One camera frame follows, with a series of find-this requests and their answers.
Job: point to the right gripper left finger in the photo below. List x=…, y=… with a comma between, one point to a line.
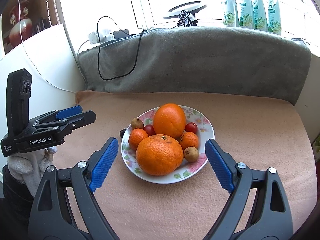
x=51, y=215

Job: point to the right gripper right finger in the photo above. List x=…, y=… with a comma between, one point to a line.
x=270, y=216

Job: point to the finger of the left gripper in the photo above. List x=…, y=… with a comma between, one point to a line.
x=60, y=114
x=79, y=120

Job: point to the dark chestnut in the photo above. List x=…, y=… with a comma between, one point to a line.
x=122, y=132

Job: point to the brown longan fruit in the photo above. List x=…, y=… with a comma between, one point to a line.
x=137, y=123
x=191, y=154

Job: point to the small tangerine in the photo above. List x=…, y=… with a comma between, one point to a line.
x=189, y=139
x=136, y=136

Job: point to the red cherry tomato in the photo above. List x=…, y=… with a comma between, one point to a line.
x=149, y=130
x=191, y=127

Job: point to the large mandarin orange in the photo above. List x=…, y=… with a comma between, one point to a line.
x=159, y=155

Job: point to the white gloved left hand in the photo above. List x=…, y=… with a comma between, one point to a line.
x=28, y=168

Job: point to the white power strip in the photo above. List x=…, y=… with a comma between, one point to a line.
x=102, y=37

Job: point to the black power adapter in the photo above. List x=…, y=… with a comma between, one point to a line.
x=121, y=34

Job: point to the red vase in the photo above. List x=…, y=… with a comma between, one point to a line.
x=21, y=24

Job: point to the floral white plate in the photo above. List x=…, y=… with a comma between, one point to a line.
x=205, y=131

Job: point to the grey cushion backrest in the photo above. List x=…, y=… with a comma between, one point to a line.
x=199, y=59

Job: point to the teal refill pouch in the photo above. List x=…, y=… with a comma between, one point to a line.
x=259, y=14
x=246, y=14
x=274, y=19
x=230, y=13

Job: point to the black camera module left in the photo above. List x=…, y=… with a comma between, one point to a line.
x=17, y=101

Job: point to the ring light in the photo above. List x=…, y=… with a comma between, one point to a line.
x=185, y=13

